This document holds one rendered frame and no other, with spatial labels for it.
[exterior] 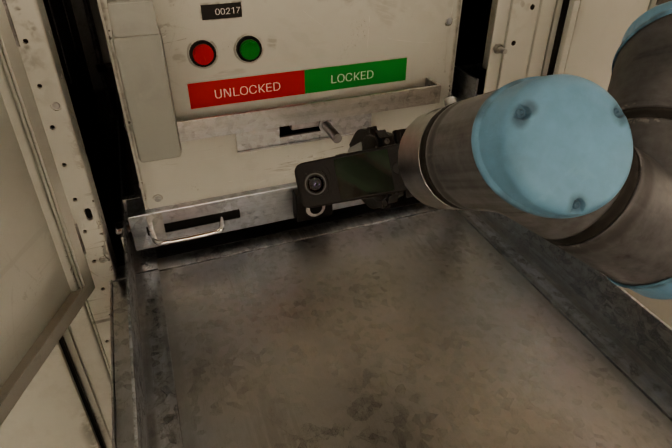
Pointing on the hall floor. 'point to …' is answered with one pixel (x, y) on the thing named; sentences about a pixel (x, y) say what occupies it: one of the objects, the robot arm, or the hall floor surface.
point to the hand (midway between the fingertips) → (347, 171)
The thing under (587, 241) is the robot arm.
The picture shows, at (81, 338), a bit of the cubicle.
